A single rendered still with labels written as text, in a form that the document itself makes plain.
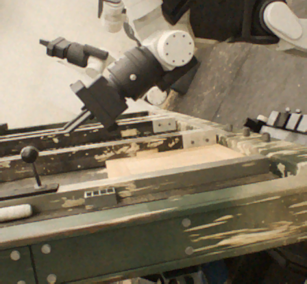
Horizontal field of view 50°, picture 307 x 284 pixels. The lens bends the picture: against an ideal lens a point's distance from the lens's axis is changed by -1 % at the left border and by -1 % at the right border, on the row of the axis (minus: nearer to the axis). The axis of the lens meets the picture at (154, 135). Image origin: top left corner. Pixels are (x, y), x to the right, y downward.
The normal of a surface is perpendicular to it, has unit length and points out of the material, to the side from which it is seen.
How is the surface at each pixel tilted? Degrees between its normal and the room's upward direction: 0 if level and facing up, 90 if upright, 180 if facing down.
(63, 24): 90
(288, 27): 90
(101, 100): 92
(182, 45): 102
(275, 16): 90
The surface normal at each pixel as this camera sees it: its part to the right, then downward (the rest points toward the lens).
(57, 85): 0.13, 0.24
